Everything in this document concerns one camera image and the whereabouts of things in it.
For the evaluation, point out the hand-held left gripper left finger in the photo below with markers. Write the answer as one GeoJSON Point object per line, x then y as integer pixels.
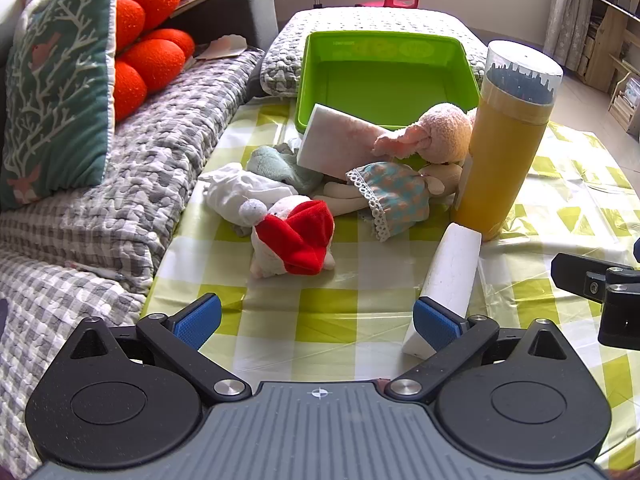
{"type": "Point", "coordinates": [196, 322]}

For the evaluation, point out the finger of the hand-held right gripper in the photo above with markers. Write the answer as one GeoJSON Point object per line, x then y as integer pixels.
{"type": "Point", "coordinates": [585, 275]}

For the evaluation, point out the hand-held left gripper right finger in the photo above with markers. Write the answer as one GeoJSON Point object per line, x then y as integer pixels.
{"type": "Point", "coordinates": [436, 327]}

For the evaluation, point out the small white sponge block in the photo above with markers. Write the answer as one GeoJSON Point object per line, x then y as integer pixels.
{"type": "Point", "coordinates": [450, 265]}

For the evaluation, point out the white cloth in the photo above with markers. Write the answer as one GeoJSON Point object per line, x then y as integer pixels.
{"type": "Point", "coordinates": [230, 195]}

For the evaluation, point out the white plush toy red hat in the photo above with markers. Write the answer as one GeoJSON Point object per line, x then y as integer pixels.
{"type": "Point", "coordinates": [300, 240]}

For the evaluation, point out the rabbit doll blue dress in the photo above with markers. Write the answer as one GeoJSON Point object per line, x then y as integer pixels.
{"type": "Point", "coordinates": [395, 190]}

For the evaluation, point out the light green cloth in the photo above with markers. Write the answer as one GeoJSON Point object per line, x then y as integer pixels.
{"type": "Point", "coordinates": [280, 167]}

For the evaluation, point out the pink towel plush toy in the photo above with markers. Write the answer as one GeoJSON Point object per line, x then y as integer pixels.
{"type": "Point", "coordinates": [445, 135]}

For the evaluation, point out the large white sponge block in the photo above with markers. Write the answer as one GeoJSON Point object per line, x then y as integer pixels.
{"type": "Point", "coordinates": [335, 140]}

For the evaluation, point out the green plastic tray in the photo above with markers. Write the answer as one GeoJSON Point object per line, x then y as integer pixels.
{"type": "Point", "coordinates": [380, 85]}

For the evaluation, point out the yellow-green checked tablecloth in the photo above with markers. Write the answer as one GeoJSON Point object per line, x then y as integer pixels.
{"type": "Point", "coordinates": [350, 290]}

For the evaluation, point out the yellow cylinder container clear lid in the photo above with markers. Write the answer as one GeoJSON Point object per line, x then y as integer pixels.
{"type": "Point", "coordinates": [500, 160]}

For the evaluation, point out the grey white quilted sofa cover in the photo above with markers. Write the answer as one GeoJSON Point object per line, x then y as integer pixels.
{"type": "Point", "coordinates": [150, 160]}

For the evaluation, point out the wooden shelf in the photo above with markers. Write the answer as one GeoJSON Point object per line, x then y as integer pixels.
{"type": "Point", "coordinates": [610, 45]}

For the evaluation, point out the teal cushion white branch print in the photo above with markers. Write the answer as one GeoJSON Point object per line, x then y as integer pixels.
{"type": "Point", "coordinates": [55, 100]}

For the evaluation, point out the orange segmented plush cushion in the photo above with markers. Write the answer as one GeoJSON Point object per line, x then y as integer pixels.
{"type": "Point", "coordinates": [150, 60]}

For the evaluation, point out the grey curtain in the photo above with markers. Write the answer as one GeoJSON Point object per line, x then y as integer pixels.
{"type": "Point", "coordinates": [570, 5]}

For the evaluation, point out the torn paper sheet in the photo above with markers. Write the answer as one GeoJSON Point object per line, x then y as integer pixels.
{"type": "Point", "coordinates": [220, 47]}

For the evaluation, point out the grey sofa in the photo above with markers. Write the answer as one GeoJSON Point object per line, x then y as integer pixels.
{"type": "Point", "coordinates": [240, 15]}

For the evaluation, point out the grey quilted ottoman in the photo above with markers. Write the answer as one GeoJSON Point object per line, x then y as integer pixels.
{"type": "Point", "coordinates": [350, 20]}

